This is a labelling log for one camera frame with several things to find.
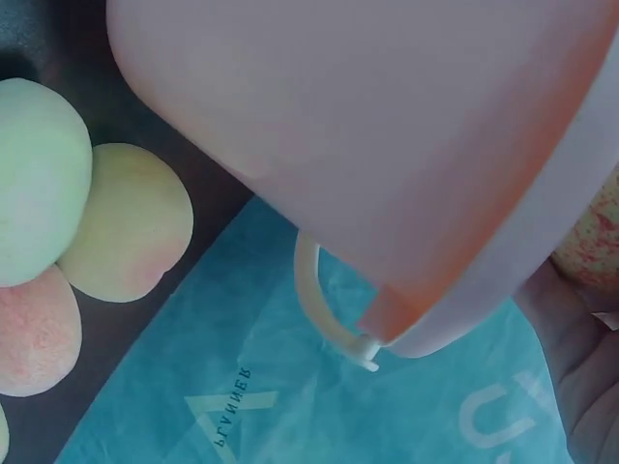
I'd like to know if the person's right hand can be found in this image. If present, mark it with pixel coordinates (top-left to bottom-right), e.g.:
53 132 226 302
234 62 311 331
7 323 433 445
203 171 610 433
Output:
511 254 619 464

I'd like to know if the yellow fruit with red speckles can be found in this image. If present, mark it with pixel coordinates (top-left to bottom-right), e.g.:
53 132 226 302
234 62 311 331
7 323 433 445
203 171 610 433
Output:
549 166 619 292

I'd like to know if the teal printed bag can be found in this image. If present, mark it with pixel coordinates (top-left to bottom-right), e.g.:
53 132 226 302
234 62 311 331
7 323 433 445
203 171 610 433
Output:
50 195 577 464

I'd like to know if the yellow peach with pink blush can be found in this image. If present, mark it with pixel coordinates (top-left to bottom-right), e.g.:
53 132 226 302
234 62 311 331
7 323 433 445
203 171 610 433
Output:
55 142 195 304

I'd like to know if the pink orange peach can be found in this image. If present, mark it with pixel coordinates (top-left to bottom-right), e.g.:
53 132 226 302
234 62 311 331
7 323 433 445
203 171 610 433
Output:
0 263 83 398

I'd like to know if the pale green peach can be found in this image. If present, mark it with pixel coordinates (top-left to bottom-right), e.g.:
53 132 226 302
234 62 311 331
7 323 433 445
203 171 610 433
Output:
0 76 95 287

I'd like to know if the pale yellow peach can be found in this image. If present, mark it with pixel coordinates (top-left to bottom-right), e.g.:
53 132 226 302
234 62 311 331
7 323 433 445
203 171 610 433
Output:
0 400 11 456

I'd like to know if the pink bucket with white handle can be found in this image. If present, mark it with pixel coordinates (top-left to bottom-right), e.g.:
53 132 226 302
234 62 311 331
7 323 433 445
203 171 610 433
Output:
104 0 619 373

